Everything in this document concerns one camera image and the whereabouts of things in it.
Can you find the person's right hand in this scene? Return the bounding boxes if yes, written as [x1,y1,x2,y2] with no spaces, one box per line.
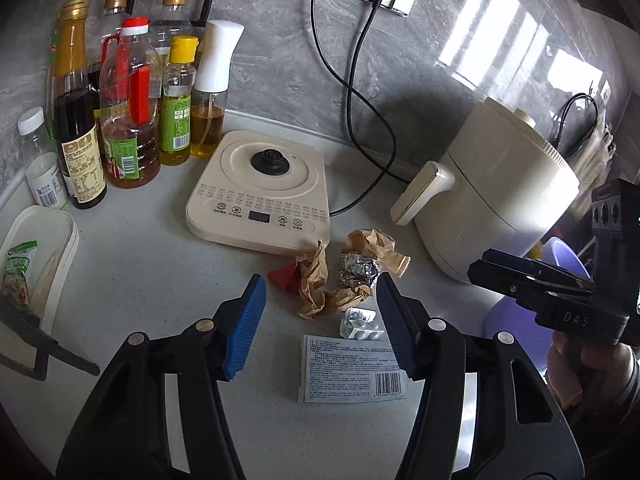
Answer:
[547,332,637,411]

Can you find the purple plastic bucket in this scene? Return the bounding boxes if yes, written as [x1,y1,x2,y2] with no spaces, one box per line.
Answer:
[482,235,594,373]

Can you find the black metal shelf rack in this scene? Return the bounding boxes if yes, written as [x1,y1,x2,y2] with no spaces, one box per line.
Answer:
[1,0,204,369]

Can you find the cream air fryer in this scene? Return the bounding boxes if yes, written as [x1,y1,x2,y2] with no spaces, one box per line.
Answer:
[390,99,579,282]

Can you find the hanging plastic bags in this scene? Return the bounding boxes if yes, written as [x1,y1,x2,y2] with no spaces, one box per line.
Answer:
[568,114,616,221]

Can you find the green seasoning packet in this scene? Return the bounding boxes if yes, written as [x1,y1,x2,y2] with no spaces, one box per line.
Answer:
[1,240,38,309]

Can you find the light blue medicine box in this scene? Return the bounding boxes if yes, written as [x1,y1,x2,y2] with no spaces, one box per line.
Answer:
[298,335,408,404]

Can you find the white pill blister pack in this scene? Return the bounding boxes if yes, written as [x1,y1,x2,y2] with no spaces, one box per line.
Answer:
[338,307,384,340]

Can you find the white plastic tray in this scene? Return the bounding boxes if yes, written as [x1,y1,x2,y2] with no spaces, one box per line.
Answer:
[1,205,79,335]

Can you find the small red packet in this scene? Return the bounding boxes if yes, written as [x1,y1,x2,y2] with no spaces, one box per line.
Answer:
[267,261,302,295]

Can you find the crumpled foil ball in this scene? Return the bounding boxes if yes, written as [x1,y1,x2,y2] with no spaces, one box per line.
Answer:
[337,252,381,288]

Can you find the brown crumpled paper right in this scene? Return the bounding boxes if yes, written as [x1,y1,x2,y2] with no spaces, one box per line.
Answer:
[343,230,411,278]

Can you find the brown crumpled paper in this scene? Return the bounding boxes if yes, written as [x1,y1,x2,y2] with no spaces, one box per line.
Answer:
[343,230,411,278]
[297,242,373,320]

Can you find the brown crumpled paper left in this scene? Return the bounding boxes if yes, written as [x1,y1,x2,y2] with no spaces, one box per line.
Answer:
[297,242,373,320]

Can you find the small white cap bottle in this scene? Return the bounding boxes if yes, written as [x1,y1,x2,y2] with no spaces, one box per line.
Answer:
[16,106,67,209]

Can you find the cream induction cooktop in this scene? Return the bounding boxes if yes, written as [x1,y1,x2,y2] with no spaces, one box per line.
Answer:
[186,130,331,256]

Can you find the dark soy sauce bottle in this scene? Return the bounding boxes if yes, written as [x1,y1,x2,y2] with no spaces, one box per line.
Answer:
[51,0,106,209]

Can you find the white top oil sprayer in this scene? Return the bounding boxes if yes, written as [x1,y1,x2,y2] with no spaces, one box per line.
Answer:
[190,20,244,157]

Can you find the red cap oil bottle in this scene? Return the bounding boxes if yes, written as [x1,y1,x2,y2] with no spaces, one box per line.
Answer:
[99,16,163,188]

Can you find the yellow cap green label bottle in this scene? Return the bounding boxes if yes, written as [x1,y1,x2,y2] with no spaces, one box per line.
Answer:
[160,36,198,166]

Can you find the gold cap bottle back right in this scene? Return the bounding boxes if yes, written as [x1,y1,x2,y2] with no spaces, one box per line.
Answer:
[149,0,193,65]

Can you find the gold cap bottle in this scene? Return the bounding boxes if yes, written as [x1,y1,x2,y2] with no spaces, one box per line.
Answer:
[149,0,193,65]
[87,0,128,110]

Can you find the gold cap bottle back left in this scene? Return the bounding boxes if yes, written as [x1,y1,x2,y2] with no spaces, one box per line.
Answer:
[87,0,128,110]

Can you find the black hanging cable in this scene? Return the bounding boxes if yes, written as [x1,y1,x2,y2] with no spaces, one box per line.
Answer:
[549,92,600,162]

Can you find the black power cable right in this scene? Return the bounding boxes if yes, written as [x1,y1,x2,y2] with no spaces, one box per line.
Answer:
[328,0,399,219]

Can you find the black power cable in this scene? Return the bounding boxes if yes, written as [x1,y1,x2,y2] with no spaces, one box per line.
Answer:
[328,0,399,219]
[309,0,409,186]

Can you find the black power cable left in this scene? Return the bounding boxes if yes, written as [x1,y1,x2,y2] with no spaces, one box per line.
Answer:
[309,0,409,186]

